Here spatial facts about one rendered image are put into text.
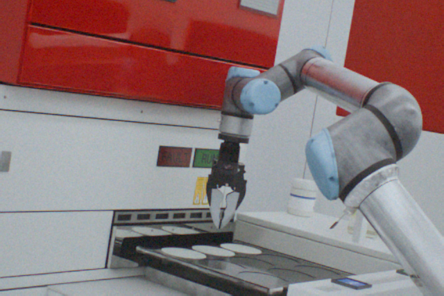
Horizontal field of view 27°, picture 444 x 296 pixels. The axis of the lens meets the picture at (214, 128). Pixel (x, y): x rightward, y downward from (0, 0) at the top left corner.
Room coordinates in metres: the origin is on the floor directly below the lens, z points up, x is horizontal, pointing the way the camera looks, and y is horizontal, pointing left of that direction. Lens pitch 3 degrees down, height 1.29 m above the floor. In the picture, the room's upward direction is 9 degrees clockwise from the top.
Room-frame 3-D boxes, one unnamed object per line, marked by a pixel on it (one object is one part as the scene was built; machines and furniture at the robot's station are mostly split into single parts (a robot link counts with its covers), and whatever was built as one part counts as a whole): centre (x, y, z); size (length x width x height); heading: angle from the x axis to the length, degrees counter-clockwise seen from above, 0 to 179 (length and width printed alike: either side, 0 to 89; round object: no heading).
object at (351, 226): (2.31, -0.41, 1.00); 0.07 x 0.07 x 0.07; 70
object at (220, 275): (1.91, -0.02, 0.90); 0.37 x 0.01 x 0.01; 52
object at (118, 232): (2.17, 0.05, 0.89); 0.44 x 0.02 x 0.10; 142
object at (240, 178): (2.09, -0.05, 1.11); 0.09 x 0.08 x 0.12; 3
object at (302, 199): (2.50, -0.27, 1.01); 0.07 x 0.07 x 0.10
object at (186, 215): (2.18, 0.05, 0.96); 0.44 x 0.01 x 0.02; 142
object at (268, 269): (2.06, -0.13, 0.90); 0.34 x 0.34 x 0.01; 52
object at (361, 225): (2.18, -0.37, 1.03); 0.06 x 0.04 x 0.13; 52
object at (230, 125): (2.08, -0.04, 1.19); 0.08 x 0.08 x 0.05
